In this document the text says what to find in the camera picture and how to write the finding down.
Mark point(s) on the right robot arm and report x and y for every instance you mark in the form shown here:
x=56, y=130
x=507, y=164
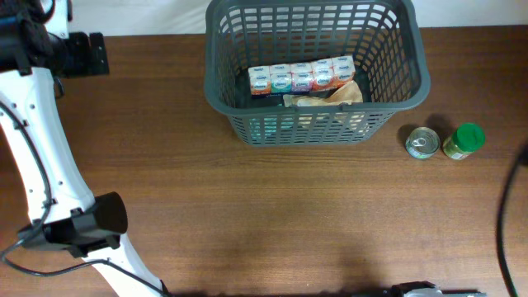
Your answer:
x=428, y=289

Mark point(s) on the grey plastic shopping basket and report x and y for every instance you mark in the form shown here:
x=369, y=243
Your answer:
x=382, y=36

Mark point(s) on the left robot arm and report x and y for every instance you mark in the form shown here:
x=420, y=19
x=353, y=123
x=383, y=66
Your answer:
x=37, y=53

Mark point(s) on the silver pull-tab tin can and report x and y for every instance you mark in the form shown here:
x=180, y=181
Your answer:
x=422, y=143

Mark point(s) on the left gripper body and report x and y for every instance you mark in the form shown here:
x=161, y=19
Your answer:
x=75, y=56

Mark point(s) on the multipack of tissue packets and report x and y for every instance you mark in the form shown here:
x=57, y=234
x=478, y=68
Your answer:
x=296, y=78

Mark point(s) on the green-lidded glass jar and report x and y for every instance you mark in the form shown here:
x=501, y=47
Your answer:
x=467, y=139

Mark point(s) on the brown paper bag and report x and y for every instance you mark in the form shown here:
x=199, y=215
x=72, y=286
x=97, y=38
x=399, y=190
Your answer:
x=348, y=94

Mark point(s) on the teal snack packet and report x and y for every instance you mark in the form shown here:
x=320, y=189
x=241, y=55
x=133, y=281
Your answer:
x=264, y=130

